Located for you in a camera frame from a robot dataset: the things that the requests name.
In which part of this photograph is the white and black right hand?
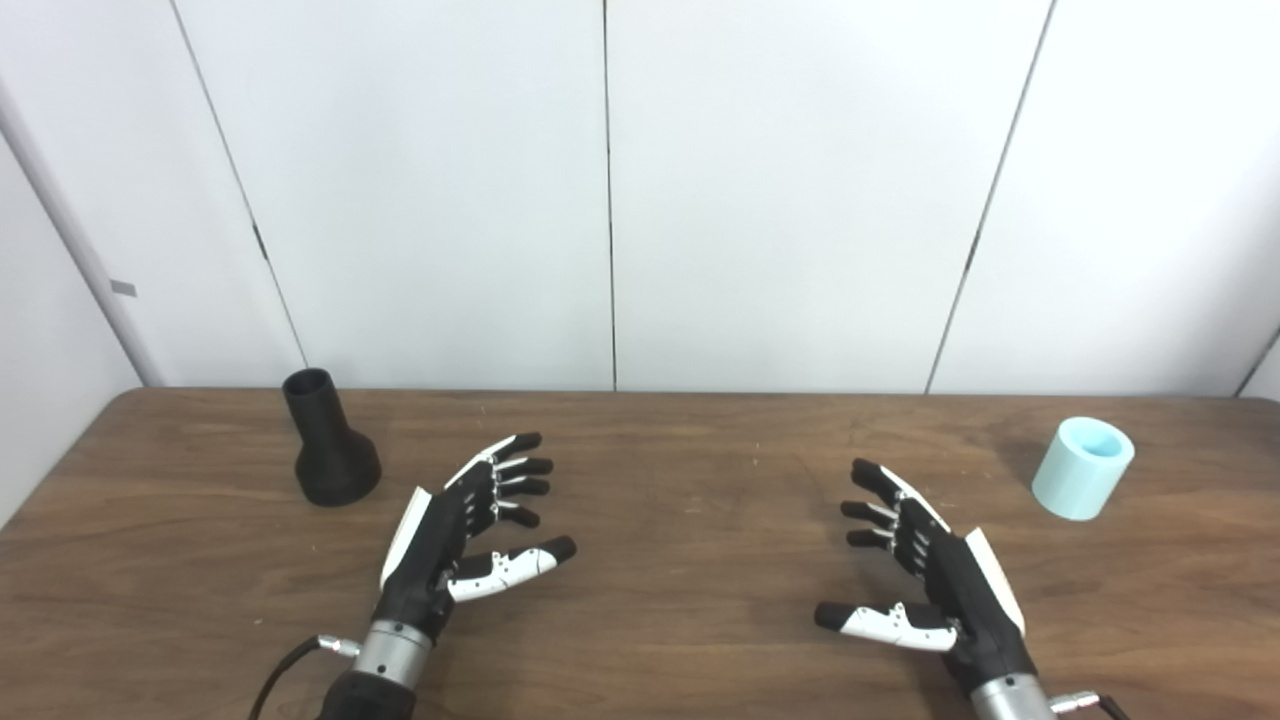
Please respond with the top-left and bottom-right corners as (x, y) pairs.
(813, 458), (1039, 696)

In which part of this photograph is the black nozzle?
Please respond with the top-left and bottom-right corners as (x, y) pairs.
(282, 368), (383, 507)

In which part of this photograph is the white and black left hand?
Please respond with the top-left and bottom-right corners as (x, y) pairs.
(372, 432), (578, 646)

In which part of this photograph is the light-blue hose piece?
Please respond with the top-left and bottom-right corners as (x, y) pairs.
(1031, 417), (1136, 522)

